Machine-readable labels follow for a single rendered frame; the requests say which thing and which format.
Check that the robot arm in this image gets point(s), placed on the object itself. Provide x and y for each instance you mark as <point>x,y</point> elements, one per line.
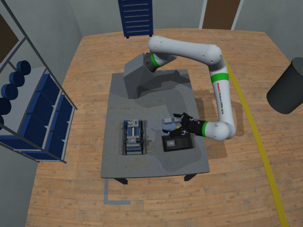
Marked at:
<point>211,55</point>

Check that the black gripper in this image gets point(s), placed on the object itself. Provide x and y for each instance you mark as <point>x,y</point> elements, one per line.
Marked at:
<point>179,131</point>

